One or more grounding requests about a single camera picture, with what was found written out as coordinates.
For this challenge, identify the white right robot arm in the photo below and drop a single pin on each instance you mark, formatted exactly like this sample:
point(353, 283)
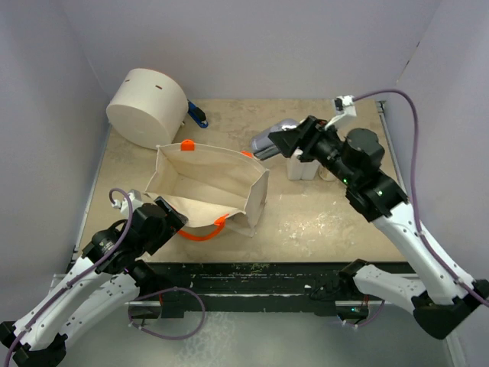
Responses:
point(443, 294)

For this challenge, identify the white square bottle dark cap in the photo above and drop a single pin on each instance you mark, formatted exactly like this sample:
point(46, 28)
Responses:
point(295, 166)

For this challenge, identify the blue black tool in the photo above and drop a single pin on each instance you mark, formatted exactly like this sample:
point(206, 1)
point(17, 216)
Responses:
point(197, 115)

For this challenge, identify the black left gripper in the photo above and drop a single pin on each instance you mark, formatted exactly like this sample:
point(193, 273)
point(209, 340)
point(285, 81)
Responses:
point(170, 225)

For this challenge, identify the large white cylindrical container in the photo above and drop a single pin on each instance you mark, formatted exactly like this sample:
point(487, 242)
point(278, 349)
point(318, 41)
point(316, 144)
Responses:
point(148, 108)

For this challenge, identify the beige bottle beige cap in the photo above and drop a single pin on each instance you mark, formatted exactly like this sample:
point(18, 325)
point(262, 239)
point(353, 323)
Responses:
point(326, 175)

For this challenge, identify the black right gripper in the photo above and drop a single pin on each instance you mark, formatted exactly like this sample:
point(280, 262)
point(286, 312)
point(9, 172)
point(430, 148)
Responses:
point(305, 137)

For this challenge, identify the clear bottle white cap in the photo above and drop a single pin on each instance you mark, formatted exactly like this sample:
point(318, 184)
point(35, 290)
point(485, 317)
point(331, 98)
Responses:
point(262, 147)

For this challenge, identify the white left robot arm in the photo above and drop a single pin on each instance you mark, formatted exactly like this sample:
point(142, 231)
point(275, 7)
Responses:
point(108, 273)

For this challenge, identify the canvas bag orange handles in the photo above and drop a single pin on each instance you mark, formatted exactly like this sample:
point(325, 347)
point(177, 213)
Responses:
point(214, 188)

